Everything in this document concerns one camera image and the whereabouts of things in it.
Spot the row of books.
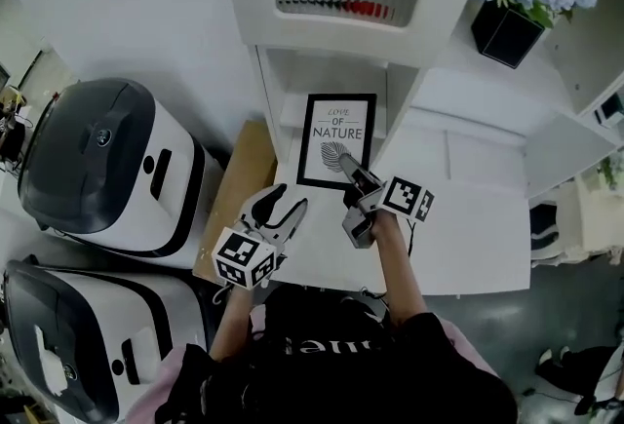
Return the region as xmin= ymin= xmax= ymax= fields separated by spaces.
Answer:
xmin=276 ymin=0 xmax=397 ymax=21

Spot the person's left forearm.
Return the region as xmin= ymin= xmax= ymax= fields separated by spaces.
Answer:
xmin=209 ymin=285 xmax=257 ymax=363

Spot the person's right forearm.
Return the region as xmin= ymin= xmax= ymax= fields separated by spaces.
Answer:
xmin=370 ymin=212 xmax=425 ymax=328

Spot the person's pink jacket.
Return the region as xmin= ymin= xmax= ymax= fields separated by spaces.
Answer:
xmin=121 ymin=304 xmax=498 ymax=424

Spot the small flower arrangement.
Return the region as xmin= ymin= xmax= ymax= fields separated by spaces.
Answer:
xmin=597 ymin=153 xmax=624 ymax=192

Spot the black framed nature print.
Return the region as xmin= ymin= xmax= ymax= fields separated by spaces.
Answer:
xmin=295 ymin=93 xmax=378 ymax=192

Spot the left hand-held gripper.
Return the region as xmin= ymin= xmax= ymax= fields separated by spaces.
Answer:
xmin=213 ymin=182 xmax=310 ymax=290

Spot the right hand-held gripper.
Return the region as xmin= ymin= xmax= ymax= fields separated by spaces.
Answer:
xmin=339 ymin=151 xmax=435 ymax=251

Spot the person's black clothed body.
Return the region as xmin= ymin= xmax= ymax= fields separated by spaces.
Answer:
xmin=155 ymin=285 xmax=518 ymax=424

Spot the white grey robot with paper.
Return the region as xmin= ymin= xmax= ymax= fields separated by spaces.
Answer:
xmin=2 ymin=258 xmax=211 ymax=424

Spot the white desk with hutch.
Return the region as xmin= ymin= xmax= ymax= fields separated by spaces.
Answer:
xmin=216 ymin=0 xmax=624 ymax=299

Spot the brown cardboard box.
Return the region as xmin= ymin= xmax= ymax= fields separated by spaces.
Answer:
xmin=191 ymin=119 xmax=279 ymax=287

